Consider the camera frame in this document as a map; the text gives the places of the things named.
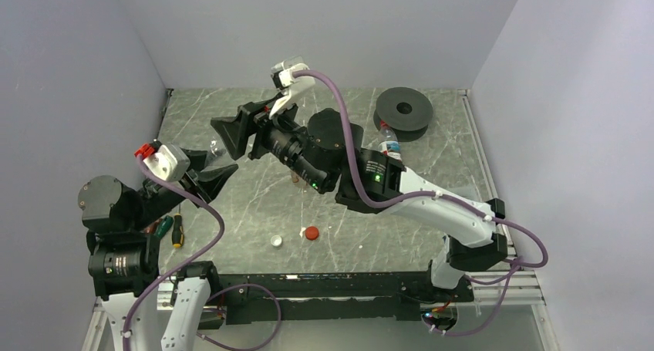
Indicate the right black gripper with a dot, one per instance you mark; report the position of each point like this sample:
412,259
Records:
234,129

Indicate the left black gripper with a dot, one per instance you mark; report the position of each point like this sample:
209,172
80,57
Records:
208,182

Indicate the clear bottle blue white cap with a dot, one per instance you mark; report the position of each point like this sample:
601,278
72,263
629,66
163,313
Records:
215,152

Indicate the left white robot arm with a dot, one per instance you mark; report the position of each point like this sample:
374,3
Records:
124,261

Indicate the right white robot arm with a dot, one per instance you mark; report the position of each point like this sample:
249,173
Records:
329,159

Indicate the water bottle red label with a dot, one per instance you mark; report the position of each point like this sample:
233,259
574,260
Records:
388,141

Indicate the yellow black screwdriver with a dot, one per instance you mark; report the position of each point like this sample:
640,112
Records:
177,234

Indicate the black filament spool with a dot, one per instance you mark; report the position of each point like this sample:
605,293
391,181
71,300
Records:
407,111

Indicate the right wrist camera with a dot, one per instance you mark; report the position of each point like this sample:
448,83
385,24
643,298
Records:
290,89

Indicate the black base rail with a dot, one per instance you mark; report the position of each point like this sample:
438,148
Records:
321,296

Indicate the aluminium frame rail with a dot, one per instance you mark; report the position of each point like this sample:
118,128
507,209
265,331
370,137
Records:
193,287

